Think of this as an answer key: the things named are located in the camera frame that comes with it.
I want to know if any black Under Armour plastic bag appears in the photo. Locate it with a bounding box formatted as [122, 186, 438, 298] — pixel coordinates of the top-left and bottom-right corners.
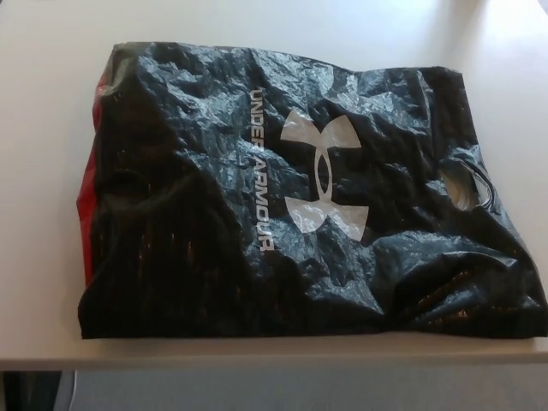
[73, 37, 548, 346]

